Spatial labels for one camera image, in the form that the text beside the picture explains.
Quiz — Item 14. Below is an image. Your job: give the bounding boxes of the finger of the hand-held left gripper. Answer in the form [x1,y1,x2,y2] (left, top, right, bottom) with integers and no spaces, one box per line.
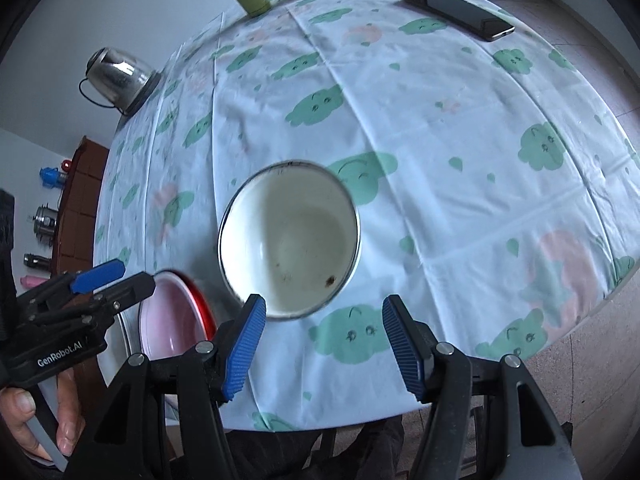
[20,272,157,347]
[17,258,127,311]

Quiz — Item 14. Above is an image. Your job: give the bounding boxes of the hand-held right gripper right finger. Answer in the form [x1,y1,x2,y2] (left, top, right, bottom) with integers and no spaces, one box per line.
[381,294,588,480]

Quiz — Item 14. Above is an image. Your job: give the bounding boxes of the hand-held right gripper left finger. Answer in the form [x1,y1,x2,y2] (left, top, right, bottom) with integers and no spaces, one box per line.
[65,294,268,480]

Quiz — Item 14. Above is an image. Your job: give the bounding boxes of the red bowl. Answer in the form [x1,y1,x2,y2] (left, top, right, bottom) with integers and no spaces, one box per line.
[137,270,218,362]

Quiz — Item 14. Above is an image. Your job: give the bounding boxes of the white enamel bowl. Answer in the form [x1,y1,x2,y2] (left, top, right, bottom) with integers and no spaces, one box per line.
[218,159,362,321]

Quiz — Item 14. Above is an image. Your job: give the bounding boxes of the person's left hand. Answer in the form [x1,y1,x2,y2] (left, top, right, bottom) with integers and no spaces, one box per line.
[0,375,87,462]

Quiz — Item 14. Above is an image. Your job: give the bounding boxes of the brown wooden cabinet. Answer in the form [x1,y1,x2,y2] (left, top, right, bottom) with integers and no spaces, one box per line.
[50,135,111,291]

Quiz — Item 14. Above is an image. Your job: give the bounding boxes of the black slatted object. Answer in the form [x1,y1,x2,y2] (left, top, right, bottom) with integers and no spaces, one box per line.
[0,189,16,346]

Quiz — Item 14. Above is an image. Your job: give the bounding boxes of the steel kettle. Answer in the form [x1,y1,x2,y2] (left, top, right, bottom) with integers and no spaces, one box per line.
[79,47,162,117]

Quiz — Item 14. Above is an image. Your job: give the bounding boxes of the green cloud print tablecloth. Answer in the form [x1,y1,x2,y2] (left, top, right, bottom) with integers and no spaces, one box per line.
[92,0,640,433]

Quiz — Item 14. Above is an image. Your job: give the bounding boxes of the black smartphone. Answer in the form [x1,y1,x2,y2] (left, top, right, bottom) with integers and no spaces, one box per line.
[402,0,516,43]

